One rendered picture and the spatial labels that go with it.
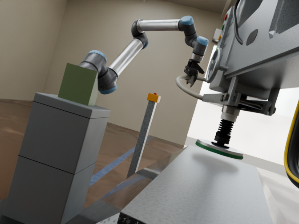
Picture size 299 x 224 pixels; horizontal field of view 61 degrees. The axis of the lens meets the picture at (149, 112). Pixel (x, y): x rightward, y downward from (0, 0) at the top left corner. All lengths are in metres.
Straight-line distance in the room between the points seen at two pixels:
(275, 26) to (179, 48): 7.08
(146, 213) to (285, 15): 0.63
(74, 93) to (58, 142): 0.35
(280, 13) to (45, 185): 1.56
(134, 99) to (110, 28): 2.34
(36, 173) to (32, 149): 0.16
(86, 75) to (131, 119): 6.07
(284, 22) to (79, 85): 1.33
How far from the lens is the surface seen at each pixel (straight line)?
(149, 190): 0.51
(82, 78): 1.78
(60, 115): 1.69
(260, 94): 1.15
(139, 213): 0.41
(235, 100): 0.99
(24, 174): 1.86
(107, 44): 8.24
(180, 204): 0.49
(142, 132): 2.80
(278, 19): 0.80
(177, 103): 7.61
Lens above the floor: 1.00
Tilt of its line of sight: 2 degrees down
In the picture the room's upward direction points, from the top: 16 degrees clockwise
